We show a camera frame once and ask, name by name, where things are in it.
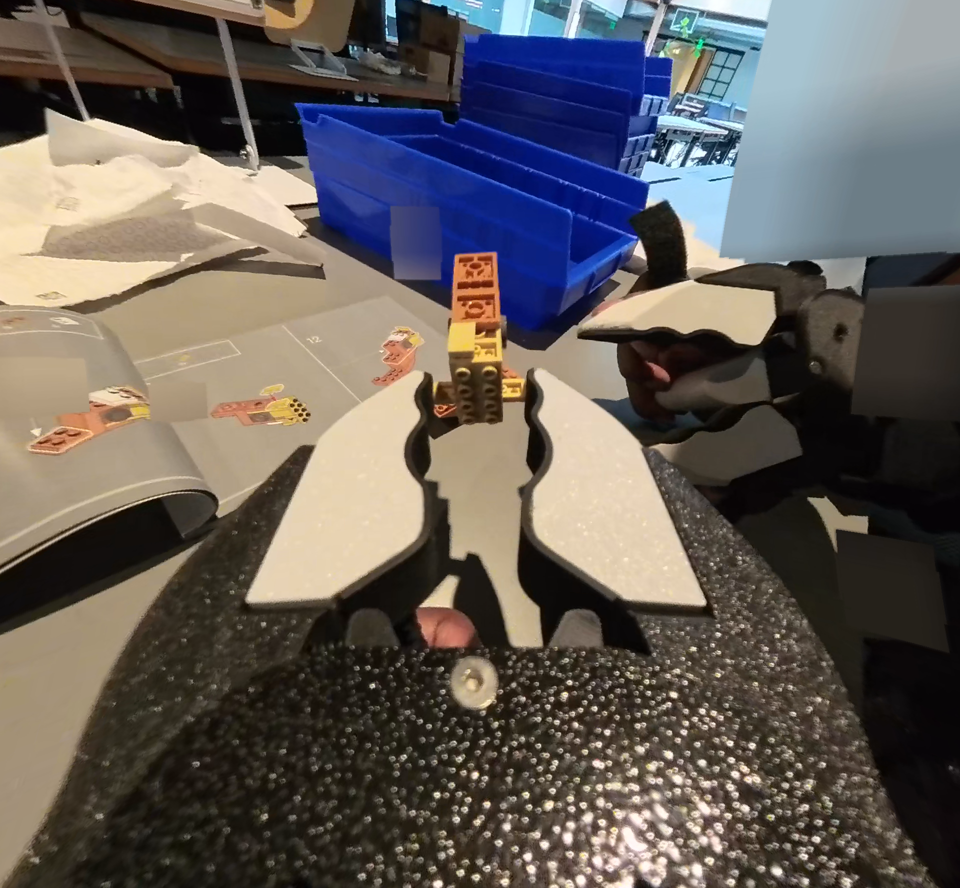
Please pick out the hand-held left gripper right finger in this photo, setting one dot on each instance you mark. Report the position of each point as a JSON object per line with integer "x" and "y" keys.
{"x": 607, "y": 513}

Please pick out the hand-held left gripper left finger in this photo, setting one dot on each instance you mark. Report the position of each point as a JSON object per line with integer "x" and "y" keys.
{"x": 352, "y": 513}

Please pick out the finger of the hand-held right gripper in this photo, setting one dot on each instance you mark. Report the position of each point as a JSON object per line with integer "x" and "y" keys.
{"x": 690, "y": 310}
{"x": 735, "y": 442}

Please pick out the tan and orange brick assembly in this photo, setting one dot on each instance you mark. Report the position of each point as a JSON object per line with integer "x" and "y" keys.
{"x": 476, "y": 288}

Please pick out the long blue plastic bin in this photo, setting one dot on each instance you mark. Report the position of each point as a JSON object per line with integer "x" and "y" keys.
{"x": 352, "y": 175}

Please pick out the grey desk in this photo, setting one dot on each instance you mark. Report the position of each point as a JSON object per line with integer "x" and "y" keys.
{"x": 45, "y": 678}

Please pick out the person's right hand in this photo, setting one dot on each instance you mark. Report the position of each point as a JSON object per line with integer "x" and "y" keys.
{"x": 645, "y": 378}

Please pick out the stack of blue storage bins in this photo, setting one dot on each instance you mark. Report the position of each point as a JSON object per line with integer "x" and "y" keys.
{"x": 555, "y": 78}

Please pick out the grey building instruction booklet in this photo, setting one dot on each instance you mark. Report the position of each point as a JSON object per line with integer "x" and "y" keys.
{"x": 75, "y": 468}

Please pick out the white crumpled plastic bag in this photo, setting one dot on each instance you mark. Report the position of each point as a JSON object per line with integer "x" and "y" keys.
{"x": 112, "y": 213}

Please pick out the black monitor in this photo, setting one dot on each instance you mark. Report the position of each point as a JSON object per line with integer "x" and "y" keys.
{"x": 366, "y": 10}

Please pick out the long wooden table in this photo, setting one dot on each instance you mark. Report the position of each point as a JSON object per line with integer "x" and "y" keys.
{"x": 187, "y": 52}

